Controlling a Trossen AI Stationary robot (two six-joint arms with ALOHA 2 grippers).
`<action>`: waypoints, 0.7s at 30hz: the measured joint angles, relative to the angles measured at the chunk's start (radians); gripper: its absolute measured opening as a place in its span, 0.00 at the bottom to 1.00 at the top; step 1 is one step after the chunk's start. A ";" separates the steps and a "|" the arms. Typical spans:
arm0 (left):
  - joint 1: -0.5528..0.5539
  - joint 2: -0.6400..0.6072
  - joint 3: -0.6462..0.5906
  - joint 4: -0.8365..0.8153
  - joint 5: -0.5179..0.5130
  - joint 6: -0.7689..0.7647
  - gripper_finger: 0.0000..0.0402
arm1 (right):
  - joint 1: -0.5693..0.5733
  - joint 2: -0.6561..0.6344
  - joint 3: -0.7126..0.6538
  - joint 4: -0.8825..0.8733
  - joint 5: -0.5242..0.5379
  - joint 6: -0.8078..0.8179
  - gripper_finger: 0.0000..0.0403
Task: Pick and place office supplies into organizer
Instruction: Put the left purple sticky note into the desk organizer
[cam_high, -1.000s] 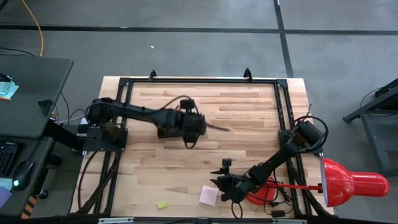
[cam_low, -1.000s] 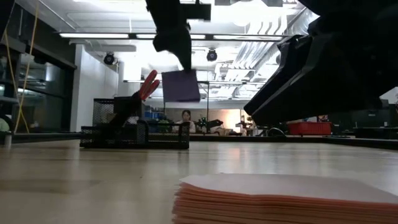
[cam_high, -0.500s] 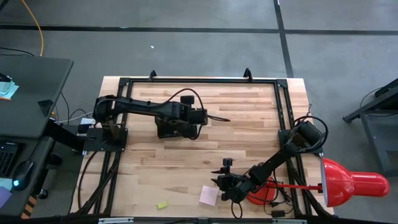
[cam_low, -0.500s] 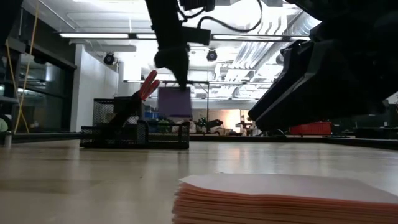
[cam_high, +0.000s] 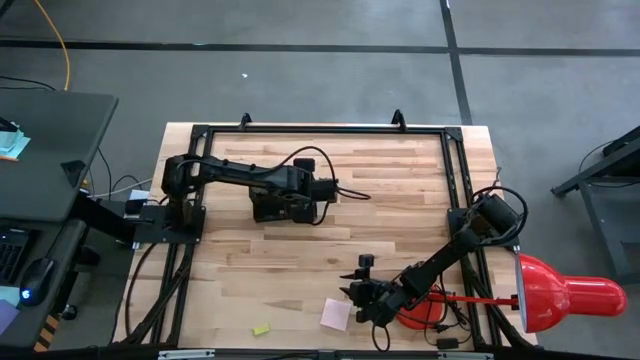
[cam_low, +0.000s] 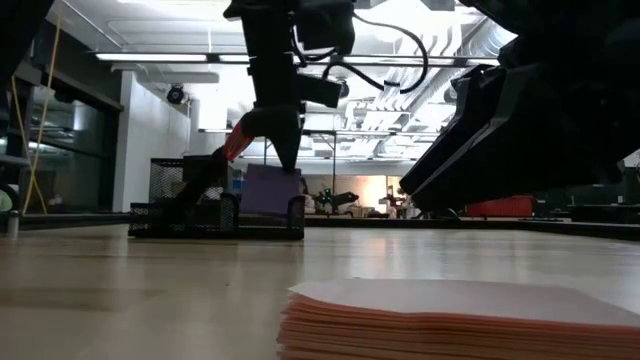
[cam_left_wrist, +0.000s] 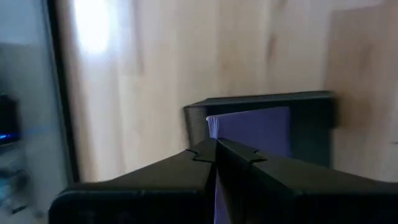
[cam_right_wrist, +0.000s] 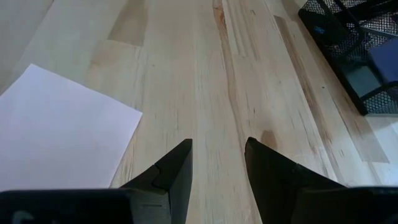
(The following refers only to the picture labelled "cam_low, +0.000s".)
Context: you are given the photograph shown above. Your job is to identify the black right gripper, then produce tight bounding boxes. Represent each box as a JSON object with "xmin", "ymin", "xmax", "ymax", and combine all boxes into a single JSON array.
[{"xmin": 399, "ymin": 0, "xmax": 640, "ymax": 214}]

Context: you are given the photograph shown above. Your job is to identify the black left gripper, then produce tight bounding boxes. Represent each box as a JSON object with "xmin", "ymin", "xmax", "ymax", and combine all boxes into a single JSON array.
[{"xmin": 224, "ymin": 0, "xmax": 306, "ymax": 172}]

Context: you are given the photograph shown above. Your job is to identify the red handled scissors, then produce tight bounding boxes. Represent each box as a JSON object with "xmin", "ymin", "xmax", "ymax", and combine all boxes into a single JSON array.
[{"xmin": 221, "ymin": 121, "xmax": 252, "ymax": 162}]

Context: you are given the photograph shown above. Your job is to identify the purple sticky note pad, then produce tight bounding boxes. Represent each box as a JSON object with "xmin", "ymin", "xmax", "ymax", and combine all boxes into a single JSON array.
[{"xmin": 238, "ymin": 163, "xmax": 304, "ymax": 217}]

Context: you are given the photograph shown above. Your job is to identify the black mesh desk organizer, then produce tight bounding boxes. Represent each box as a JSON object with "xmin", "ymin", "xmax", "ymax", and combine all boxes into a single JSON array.
[{"xmin": 126, "ymin": 155, "xmax": 307, "ymax": 241}]

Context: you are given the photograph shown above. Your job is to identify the pink sticky note pad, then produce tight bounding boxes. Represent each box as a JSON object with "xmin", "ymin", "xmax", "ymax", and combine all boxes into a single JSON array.
[{"xmin": 276, "ymin": 277, "xmax": 640, "ymax": 360}]

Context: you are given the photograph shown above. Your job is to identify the red storage bin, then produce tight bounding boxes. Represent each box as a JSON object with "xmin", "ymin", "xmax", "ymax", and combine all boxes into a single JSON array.
[{"xmin": 467, "ymin": 195, "xmax": 535, "ymax": 219}]

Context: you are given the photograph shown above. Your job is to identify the black ceiling spotlight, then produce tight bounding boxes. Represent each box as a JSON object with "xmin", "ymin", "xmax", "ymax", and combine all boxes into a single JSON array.
[{"xmin": 165, "ymin": 83, "xmax": 187, "ymax": 106}]

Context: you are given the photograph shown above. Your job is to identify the green rounded object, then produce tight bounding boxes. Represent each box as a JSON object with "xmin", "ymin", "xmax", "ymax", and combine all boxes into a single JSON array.
[{"xmin": 0, "ymin": 188, "xmax": 20, "ymax": 215}]

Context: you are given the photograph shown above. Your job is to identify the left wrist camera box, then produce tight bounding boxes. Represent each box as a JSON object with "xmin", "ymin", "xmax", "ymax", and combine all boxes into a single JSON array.
[{"xmin": 298, "ymin": 73, "xmax": 345, "ymax": 110}]

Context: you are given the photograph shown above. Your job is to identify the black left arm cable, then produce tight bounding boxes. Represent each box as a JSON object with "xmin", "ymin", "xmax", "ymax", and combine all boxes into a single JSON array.
[{"xmin": 292, "ymin": 12, "xmax": 430, "ymax": 95}]

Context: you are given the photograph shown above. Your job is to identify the black aluminium table frame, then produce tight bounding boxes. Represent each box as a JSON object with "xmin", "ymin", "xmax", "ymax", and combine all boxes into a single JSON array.
[{"xmin": 0, "ymin": 213, "xmax": 640, "ymax": 241}]

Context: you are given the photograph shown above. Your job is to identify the yellow cable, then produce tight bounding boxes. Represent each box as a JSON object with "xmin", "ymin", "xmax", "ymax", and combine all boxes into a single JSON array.
[{"xmin": 9, "ymin": 0, "xmax": 64, "ymax": 216}]

